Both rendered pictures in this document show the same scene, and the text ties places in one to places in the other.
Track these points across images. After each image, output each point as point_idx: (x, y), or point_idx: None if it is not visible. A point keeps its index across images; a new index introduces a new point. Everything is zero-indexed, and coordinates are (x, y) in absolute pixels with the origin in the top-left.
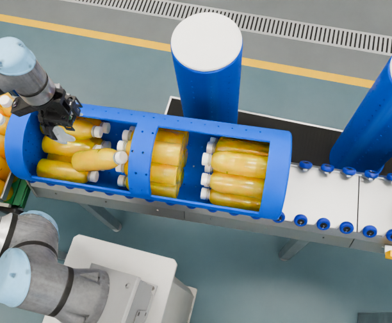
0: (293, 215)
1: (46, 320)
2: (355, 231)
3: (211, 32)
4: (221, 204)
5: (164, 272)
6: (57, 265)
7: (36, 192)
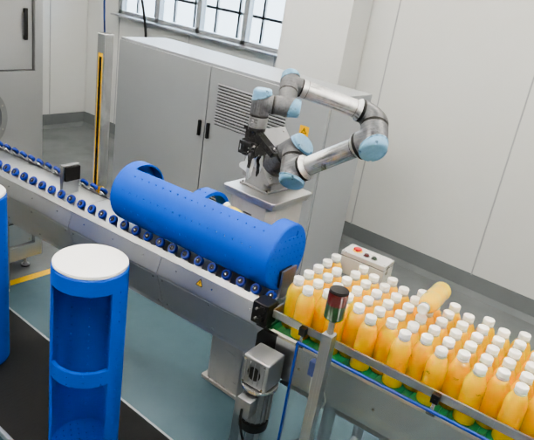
0: None
1: (303, 195)
2: (108, 198)
3: (79, 261)
4: None
5: (233, 183)
6: (281, 147)
7: None
